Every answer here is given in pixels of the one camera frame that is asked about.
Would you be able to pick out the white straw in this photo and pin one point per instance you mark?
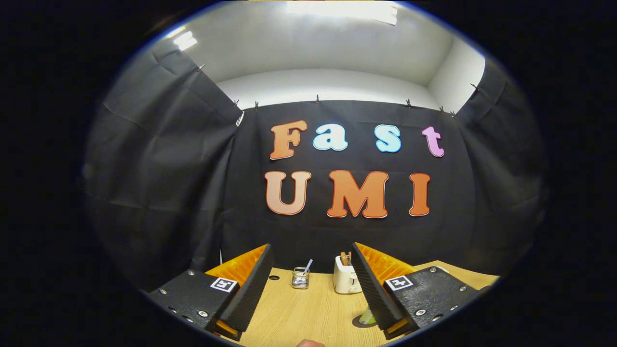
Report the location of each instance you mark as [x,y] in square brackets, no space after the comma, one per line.
[308,265]

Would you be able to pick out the wooden table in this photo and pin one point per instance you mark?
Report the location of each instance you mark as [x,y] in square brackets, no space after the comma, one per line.
[308,313]

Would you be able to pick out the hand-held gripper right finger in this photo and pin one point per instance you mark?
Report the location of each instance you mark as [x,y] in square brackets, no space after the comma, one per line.
[373,289]

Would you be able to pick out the large ceiling light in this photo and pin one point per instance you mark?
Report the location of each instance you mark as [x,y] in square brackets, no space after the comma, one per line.
[342,8]

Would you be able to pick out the small ceiling light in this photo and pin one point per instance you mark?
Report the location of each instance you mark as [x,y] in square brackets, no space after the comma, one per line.
[185,40]

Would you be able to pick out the white toaster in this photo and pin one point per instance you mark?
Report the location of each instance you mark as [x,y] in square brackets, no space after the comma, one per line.
[345,280]

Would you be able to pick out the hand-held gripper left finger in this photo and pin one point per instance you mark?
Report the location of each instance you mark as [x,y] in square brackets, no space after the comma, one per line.
[250,294]

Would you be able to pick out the dark brown round coaster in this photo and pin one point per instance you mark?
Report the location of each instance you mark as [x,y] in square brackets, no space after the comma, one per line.
[357,322]

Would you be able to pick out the white green juice bottle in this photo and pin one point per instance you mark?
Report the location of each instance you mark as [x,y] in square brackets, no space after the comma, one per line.
[367,318]

